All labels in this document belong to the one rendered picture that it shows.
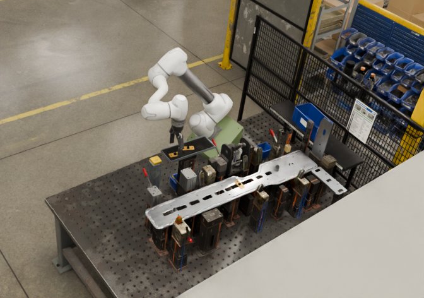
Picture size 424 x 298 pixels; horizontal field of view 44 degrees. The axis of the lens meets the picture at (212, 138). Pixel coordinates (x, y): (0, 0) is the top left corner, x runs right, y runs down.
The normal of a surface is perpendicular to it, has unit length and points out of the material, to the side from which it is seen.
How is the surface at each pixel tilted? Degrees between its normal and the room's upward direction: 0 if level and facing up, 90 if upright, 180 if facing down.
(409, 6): 90
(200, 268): 0
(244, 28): 90
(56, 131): 0
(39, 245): 0
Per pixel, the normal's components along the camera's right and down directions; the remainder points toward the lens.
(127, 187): 0.12, -0.78
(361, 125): -0.82, 0.27
